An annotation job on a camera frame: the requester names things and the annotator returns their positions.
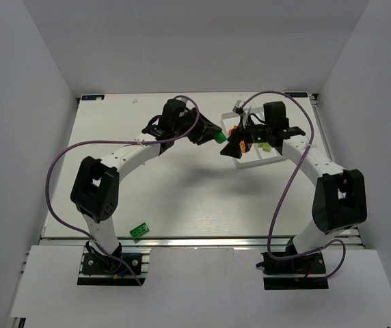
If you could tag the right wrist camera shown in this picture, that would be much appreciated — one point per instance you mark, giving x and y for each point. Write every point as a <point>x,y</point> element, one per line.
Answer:
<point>242,110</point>

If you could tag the green square lego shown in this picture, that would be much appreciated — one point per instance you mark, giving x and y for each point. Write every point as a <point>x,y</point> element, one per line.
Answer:
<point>219,137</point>

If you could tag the green long lego brick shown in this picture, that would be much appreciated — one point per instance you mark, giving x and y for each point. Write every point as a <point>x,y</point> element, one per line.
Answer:
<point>139,231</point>

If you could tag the white divided sorting tray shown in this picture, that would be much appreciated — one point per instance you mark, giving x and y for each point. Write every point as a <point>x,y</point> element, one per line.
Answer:
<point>255,156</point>

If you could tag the blue label sticker right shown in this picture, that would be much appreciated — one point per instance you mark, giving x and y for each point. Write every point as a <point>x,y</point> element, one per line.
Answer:
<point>297,94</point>

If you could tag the light green lego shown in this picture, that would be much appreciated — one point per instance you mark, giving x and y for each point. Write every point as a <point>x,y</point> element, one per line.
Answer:
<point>265,147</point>

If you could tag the blue label sticker left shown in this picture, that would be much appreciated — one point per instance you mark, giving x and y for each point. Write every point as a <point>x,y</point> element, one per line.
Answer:
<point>92,97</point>

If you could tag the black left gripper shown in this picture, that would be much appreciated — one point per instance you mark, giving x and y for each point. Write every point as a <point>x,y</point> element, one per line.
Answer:
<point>198,126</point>

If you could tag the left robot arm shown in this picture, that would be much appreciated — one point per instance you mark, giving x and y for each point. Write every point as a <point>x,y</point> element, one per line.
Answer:
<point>95,192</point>

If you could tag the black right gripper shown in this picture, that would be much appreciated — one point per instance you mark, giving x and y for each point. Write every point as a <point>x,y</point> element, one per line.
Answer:
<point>247,137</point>

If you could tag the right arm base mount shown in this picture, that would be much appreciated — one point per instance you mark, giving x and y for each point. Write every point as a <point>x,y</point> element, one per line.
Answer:
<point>306,273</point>

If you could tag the blue label sticker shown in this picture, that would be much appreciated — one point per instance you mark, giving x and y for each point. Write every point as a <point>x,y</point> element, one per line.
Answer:
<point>92,97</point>
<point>297,94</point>

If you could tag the yellow lego brick slope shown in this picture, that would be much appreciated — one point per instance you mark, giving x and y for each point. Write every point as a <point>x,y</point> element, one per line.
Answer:
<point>243,147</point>

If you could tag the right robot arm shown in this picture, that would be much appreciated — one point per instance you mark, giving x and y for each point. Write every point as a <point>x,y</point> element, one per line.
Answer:
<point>339,200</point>

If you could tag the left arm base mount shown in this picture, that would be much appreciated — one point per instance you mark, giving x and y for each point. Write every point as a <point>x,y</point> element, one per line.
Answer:
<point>97,269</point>

